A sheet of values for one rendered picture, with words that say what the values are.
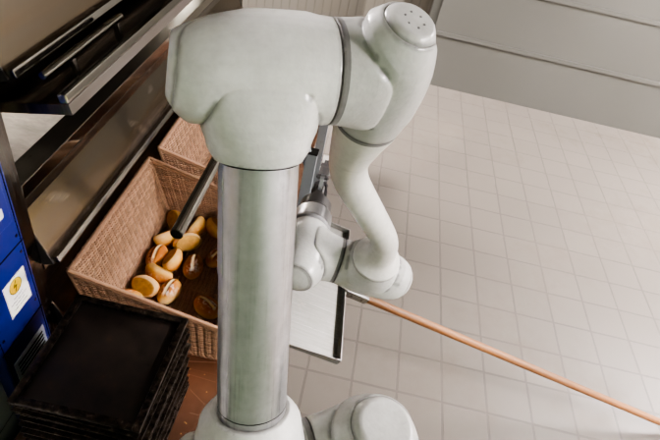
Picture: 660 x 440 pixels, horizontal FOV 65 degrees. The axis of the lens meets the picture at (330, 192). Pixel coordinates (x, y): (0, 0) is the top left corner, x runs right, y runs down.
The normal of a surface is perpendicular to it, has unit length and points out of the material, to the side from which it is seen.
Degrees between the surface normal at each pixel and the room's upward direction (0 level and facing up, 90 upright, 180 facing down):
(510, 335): 0
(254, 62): 55
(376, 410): 8
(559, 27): 90
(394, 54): 76
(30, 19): 70
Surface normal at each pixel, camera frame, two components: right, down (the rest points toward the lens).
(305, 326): 0.50, -0.61
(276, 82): 0.27, 0.36
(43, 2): 0.98, -0.05
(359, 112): 0.29, 0.83
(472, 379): 0.17, -0.76
